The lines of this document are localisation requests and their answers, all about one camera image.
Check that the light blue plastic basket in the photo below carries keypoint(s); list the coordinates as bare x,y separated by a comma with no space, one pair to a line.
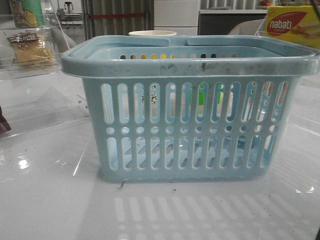
208,107

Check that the white paper cup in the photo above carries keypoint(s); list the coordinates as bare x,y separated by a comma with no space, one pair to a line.
152,33

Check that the packaged bread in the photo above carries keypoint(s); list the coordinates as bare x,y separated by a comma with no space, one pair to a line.
31,51

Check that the dark red snack packet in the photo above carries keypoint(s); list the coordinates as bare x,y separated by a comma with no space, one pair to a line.
4,125

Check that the clear acrylic display shelf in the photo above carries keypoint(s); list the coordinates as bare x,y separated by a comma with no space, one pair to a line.
35,99

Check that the white cabinet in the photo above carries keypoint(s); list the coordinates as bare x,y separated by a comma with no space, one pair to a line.
180,16

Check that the yellow nabati wafer box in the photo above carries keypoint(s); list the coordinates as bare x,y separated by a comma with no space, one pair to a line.
296,24

